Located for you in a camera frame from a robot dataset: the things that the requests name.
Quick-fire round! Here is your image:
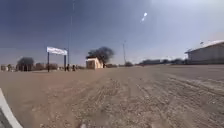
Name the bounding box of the dark leafy tree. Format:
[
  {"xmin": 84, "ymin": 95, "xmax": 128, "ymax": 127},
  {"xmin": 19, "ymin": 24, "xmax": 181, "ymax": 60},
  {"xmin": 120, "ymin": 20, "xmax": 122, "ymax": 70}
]
[{"xmin": 86, "ymin": 46, "xmax": 115, "ymax": 66}]

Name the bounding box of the thin pole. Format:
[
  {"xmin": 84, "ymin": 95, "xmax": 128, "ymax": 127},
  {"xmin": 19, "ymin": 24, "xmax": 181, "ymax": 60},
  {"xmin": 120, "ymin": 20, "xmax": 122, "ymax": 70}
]
[{"xmin": 122, "ymin": 41, "xmax": 128, "ymax": 66}]

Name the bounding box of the small yellowish building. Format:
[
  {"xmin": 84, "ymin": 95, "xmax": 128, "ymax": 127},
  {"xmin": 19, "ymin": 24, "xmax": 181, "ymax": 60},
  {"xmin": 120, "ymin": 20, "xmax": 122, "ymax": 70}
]
[{"xmin": 85, "ymin": 57, "xmax": 105, "ymax": 70}]

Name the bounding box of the row of distant buildings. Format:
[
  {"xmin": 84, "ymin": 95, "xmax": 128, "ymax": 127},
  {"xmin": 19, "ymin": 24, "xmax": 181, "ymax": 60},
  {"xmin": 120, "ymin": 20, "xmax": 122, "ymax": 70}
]
[{"xmin": 138, "ymin": 58, "xmax": 185, "ymax": 66}]

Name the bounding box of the white sign on posts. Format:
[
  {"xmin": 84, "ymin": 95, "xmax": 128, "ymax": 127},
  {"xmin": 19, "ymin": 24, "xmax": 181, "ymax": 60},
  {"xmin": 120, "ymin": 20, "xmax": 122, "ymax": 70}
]
[{"xmin": 46, "ymin": 46, "xmax": 69, "ymax": 73}]

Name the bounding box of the round dark tree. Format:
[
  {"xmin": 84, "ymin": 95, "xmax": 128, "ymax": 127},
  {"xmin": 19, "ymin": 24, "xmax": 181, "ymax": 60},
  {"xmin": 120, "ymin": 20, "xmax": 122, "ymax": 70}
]
[{"xmin": 16, "ymin": 56, "xmax": 35, "ymax": 72}]

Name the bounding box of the pale building with white roof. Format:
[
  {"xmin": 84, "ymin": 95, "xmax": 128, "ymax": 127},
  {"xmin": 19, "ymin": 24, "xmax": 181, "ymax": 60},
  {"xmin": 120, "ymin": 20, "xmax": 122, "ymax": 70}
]
[{"xmin": 184, "ymin": 39, "xmax": 224, "ymax": 65}]

